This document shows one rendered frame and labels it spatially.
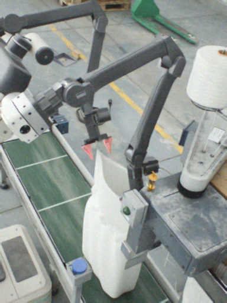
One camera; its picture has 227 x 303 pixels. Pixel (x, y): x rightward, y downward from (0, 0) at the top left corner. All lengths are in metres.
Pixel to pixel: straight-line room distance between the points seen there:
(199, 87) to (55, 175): 1.55
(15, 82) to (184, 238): 0.73
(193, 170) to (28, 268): 1.35
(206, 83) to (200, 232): 0.46
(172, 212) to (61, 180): 1.50
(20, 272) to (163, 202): 1.27
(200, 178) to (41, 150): 1.80
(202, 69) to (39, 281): 1.49
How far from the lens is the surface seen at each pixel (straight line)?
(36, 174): 2.54
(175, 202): 1.13
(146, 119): 1.33
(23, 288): 2.16
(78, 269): 1.51
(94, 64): 1.70
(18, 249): 2.30
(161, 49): 1.27
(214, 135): 1.31
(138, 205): 1.10
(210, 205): 1.16
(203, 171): 1.14
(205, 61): 1.18
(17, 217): 2.79
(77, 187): 2.46
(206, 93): 1.20
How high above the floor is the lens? 2.13
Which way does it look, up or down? 39 degrees down
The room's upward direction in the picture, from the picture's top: 8 degrees clockwise
